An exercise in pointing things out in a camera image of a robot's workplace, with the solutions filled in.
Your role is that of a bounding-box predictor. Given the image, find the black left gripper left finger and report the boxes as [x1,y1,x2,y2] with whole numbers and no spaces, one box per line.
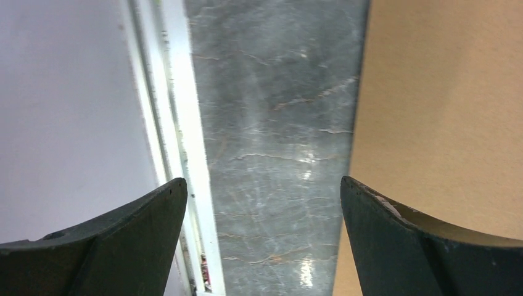
[1,178,187,295]

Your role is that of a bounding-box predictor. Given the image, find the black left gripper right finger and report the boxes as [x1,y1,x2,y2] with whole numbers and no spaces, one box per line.
[340,176,522,295]

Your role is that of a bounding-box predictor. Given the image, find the brown backing board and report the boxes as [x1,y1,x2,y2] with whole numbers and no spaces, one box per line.
[334,1,522,295]

